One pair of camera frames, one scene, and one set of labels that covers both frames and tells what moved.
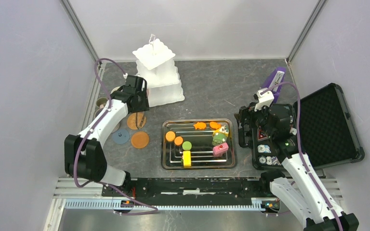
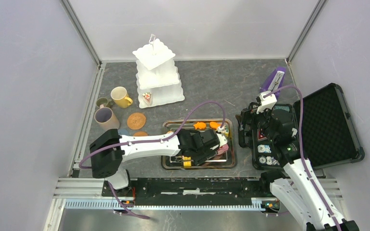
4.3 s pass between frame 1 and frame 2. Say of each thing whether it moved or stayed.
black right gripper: stayed
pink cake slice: stayed
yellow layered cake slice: stayed
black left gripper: moved
